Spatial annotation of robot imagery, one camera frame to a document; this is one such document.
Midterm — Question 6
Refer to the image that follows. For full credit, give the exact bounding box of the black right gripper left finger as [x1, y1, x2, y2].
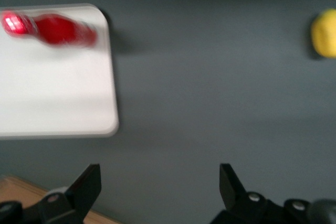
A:
[0, 163, 102, 224]

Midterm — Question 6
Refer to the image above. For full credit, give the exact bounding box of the wooden drawer cabinet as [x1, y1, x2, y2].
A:
[0, 175, 117, 224]

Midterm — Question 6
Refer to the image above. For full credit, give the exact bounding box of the yellow lemon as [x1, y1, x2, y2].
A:
[310, 8, 336, 59]

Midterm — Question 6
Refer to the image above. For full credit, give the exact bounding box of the red coke bottle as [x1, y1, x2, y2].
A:
[1, 9, 99, 49]

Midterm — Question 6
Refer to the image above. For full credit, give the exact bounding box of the white rectangular tray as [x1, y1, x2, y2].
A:
[0, 3, 120, 141]

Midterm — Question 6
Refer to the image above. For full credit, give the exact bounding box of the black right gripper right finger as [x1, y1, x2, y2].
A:
[209, 163, 316, 224]

